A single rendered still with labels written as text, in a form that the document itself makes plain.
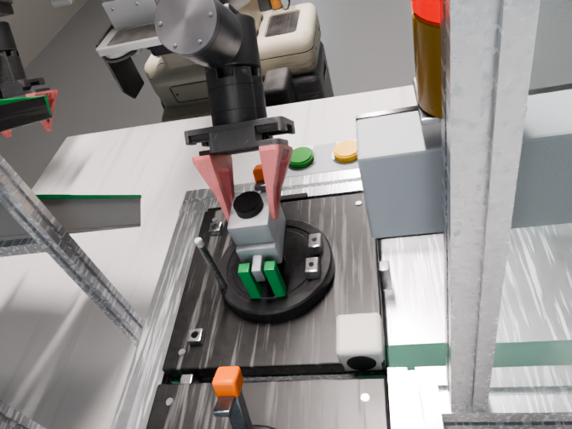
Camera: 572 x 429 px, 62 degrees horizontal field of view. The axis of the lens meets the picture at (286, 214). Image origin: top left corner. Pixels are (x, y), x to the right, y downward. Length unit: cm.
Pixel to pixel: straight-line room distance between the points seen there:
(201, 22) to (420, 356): 38
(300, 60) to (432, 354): 109
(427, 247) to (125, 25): 85
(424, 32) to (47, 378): 70
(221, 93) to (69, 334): 49
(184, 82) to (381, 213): 100
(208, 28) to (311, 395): 34
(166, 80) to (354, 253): 83
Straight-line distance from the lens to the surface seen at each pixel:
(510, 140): 23
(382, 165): 27
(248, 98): 48
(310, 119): 99
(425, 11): 23
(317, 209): 63
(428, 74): 24
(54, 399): 77
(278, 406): 49
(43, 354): 83
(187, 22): 43
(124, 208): 67
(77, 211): 60
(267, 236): 48
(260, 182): 55
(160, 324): 62
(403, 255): 63
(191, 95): 128
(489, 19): 21
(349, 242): 58
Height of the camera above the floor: 141
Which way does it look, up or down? 44 degrees down
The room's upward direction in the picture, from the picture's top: 20 degrees counter-clockwise
